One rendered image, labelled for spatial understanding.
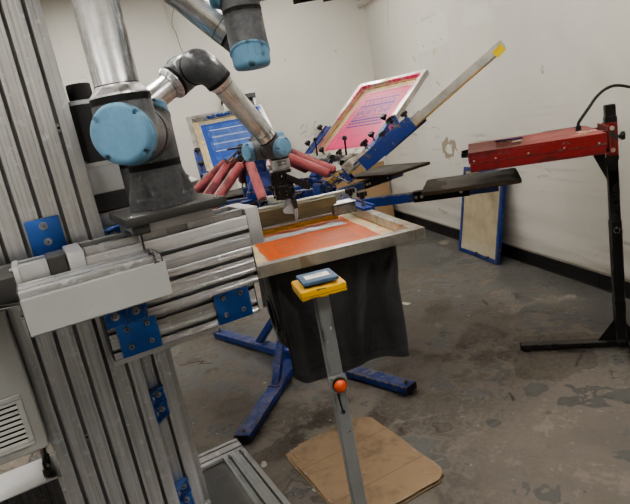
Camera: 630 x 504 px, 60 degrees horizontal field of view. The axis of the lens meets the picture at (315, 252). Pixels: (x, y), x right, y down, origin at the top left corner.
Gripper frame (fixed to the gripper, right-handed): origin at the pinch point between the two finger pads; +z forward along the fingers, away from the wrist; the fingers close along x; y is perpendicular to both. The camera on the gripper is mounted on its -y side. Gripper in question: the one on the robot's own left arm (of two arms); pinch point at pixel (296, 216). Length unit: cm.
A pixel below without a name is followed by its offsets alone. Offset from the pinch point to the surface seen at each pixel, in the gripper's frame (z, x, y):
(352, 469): 65, 80, 13
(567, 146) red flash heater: -6, 13, -121
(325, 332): 20, 80, 13
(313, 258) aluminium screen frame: 4, 61, 9
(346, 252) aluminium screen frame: 4, 61, -2
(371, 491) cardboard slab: 99, 49, 1
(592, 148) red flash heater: -3, 18, -130
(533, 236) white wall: 77, -132, -200
